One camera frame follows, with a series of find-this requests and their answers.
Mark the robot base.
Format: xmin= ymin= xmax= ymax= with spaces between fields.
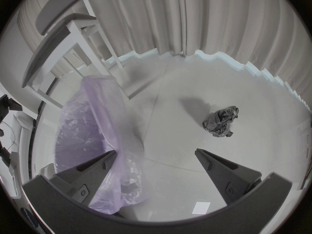
xmin=7 ymin=111 xmax=58 ymax=230

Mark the purple plastic bag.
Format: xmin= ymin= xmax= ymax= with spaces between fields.
xmin=54 ymin=75 xmax=150 ymax=215

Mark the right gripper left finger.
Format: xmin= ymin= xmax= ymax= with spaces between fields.
xmin=52 ymin=150 xmax=117 ymax=205

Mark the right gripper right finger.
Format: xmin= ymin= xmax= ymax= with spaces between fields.
xmin=195 ymin=148 xmax=263 ymax=206

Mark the grey chair with white legs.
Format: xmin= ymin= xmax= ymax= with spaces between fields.
xmin=17 ymin=0 xmax=140 ymax=110

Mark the black plastic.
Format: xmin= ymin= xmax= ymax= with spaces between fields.
xmin=202 ymin=106 xmax=239 ymax=138

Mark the white trash bin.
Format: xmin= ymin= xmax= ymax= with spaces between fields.
xmin=55 ymin=77 xmax=145 ymax=180

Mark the white curtain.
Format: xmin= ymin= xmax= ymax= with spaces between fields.
xmin=179 ymin=0 xmax=312 ymax=113
xmin=17 ymin=0 xmax=184 ymax=78

